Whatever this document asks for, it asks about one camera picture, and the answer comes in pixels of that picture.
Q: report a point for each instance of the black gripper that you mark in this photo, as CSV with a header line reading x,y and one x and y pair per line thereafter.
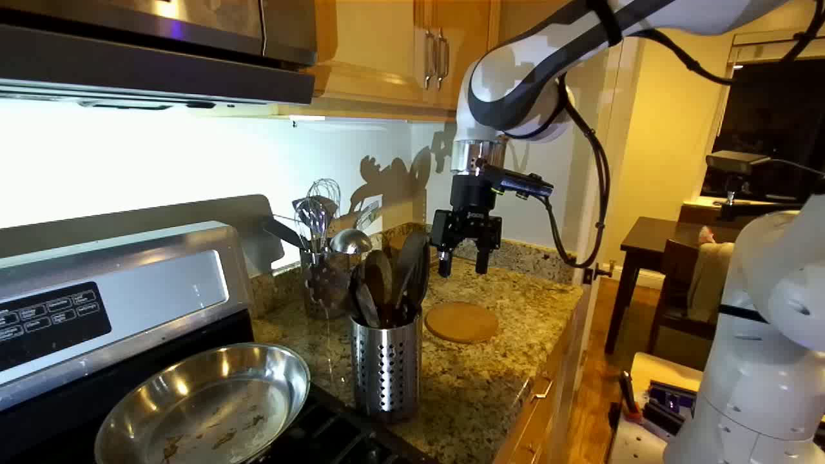
x,y
477,180

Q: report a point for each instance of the dark wooden spoon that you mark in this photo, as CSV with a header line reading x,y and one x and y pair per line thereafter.
x,y
379,281

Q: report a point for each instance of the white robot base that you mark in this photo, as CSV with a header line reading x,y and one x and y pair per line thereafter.
x,y
761,393

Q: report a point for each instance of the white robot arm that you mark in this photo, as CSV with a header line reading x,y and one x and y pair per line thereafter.
x,y
516,91

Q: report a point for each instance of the perforated steel utensil holder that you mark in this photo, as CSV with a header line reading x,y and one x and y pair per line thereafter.
x,y
388,368

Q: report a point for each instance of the glass utensil jar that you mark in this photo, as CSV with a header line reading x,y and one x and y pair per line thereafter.
x,y
325,281

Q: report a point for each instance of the round cork trivet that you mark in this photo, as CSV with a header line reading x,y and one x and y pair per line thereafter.
x,y
463,319

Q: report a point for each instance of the dark wooden spatula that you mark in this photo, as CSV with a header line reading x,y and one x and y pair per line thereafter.
x,y
365,301

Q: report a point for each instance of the metal whisk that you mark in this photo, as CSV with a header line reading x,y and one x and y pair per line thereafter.
x,y
318,206

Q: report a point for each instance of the wooden base cabinet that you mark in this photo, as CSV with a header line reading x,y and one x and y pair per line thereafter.
x,y
544,407

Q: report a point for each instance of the wooden upper cabinet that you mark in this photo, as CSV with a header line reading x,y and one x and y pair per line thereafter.
x,y
399,55

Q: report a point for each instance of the dark wooden side table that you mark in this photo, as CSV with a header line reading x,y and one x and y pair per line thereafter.
x,y
669,248

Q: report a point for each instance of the stainless steel frying pan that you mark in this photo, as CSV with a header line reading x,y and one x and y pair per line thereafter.
x,y
226,404

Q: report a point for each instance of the dark television screen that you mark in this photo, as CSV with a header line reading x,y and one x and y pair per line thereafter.
x,y
774,108

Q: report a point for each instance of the stainless steel stove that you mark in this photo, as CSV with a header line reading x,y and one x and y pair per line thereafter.
x,y
91,308

